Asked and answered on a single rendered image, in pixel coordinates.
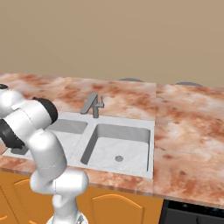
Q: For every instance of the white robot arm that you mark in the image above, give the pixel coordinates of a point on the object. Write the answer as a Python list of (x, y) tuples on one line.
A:
[(48, 151)]

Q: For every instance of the orange arched cupboard door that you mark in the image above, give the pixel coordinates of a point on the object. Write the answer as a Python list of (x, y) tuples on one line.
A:
[(116, 208), (23, 201)]

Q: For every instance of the grey sink tap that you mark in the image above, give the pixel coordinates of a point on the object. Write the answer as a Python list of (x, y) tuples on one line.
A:
[(94, 105)]

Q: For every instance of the white double-basin sink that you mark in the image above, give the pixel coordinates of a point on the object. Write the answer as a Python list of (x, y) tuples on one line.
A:
[(116, 147)]

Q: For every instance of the grey round stool seat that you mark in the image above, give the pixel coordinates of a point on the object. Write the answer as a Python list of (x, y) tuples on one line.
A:
[(130, 79), (188, 84)]

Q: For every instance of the black dishwasher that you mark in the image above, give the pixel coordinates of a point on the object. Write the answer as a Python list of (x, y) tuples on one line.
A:
[(192, 214)]

